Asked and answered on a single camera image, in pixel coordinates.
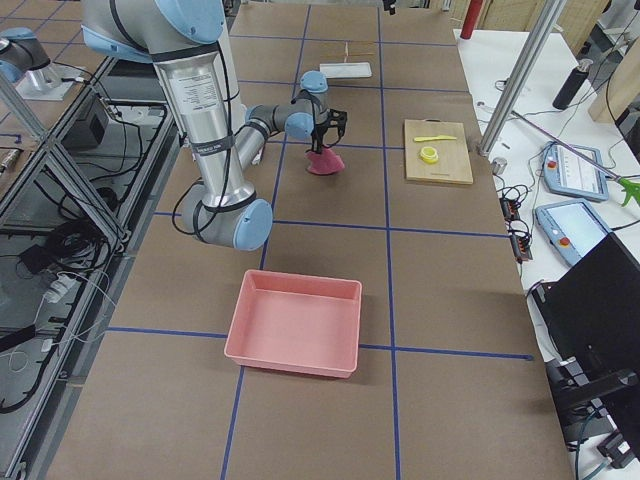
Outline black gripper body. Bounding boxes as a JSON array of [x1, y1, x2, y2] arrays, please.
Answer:
[[310, 123, 330, 153]]

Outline magenta fleece cloth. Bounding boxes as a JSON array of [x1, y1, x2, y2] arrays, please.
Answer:
[[306, 148, 345, 176]]

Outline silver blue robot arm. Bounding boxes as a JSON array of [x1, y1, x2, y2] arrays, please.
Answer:
[[1, 27, 75, 101], [82, 0, 347, 251]]

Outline white rectangular tray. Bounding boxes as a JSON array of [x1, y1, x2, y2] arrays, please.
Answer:
[[319, 62, 372, 79]]

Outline yellow plastic knife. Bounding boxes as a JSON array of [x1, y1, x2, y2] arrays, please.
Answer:
[[412, 135, 458, 143]]

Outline yellow lemon slices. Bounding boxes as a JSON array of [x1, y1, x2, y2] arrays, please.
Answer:
[[419, 146, 439, 165]]

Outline bamboo cutting board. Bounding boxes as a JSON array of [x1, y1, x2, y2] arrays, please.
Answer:
[[403, 119, 474, 185]]

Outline small metal cylinder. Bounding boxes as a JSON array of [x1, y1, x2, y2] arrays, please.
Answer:
[[491, 157, 508, 176]]

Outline pink plastic bin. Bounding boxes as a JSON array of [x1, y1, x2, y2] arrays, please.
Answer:
[[224, 270, 362, 378]]

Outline red bottle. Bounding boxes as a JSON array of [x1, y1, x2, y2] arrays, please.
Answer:
[[460, 0, 484, 40]]

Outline far teach pendant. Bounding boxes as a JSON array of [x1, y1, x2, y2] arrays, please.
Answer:
[[543, 142, 609, 202]]

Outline teach pendant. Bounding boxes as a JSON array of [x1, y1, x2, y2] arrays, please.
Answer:
[[534, 199, 612, 266], [543, 142, 609, 202]]

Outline black bottle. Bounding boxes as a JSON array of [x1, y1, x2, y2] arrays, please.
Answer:
[[552, 58, 593, 110]]

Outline near teach pendant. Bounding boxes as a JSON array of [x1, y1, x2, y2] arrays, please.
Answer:
[[534, 199, 612, 266]]

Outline green tipped grabber stick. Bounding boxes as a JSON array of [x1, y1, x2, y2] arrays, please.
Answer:
[[510, 110, 640, 206]]

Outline aluminium frame post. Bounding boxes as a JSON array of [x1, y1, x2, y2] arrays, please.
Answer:
[[477, 0, 567, 157]]

